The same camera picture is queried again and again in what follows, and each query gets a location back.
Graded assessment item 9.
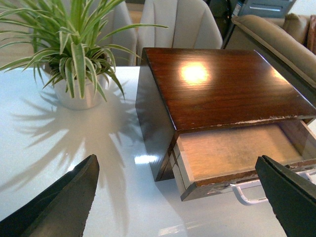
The wooden drawer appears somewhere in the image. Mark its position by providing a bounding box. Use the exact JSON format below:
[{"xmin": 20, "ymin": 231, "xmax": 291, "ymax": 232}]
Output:
[{"xmin": 170, "ymin": 120, "xmax": 316, "ymax": 201}]

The left beige upholstered chair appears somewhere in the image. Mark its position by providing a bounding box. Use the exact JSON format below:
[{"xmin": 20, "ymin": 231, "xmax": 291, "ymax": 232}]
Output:
[{"xmin": 98, "ymin": 2, "xmax": 137, "ymax": 66}]

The beige upholstered chair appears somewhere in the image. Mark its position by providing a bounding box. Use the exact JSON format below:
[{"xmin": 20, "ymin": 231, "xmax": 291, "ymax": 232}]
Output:
[
  {"xmin": 137, "ymin": 0, "xmax": 223, "ymax": 56},
  {"xmin": 98, "ymin": 2, "xmax": 137, "ymax": 66}
]

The white plant pot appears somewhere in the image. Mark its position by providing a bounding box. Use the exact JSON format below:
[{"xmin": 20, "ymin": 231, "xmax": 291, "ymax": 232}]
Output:
[{"xmin": 50, "ymin": 78, "xmax": 106, "ymax": 110}]

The white drawer handle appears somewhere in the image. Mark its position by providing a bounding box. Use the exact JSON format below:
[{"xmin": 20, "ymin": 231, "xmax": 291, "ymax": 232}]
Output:
[{"xmin": 231, "ymin": 170, "xmax": 316, "ymax": 205}]

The right beige upholstered chair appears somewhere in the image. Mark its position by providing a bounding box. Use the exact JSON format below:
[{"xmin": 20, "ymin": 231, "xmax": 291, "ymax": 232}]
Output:
[{"xmin": 137, "ymin": 0, "xmax": 223, "ymax": 56}]

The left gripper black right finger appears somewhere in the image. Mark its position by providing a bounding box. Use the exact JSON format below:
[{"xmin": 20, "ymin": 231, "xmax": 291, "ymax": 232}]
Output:
[{"xmin": 255, "ymin": 155, "xmax": 316, "ymax": 237}]

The dark wooden drawer box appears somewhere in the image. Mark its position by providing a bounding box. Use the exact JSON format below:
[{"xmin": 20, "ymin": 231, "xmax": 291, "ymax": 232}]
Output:
[{"xmin": 135, "ymin": 47, "xmax": 316, "ymax": 181}]

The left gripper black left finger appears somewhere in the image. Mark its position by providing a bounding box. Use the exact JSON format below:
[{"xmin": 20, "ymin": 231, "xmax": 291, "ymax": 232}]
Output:
[{"xmin": 0, "ymin": 155, "xmax": 100, "ymax": 237}]

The green spider plant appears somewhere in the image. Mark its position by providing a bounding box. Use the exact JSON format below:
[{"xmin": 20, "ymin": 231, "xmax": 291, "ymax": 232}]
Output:
[{"xmin": 0, "ymin": 0, "xmax": 170, "ymax": 102}]

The tan leather sofa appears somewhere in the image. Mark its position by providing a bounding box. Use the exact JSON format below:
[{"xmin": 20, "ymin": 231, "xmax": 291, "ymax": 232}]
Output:
[{"xmin": 224, "ymin": 14, "xmax": 316, "ymax": 105}]

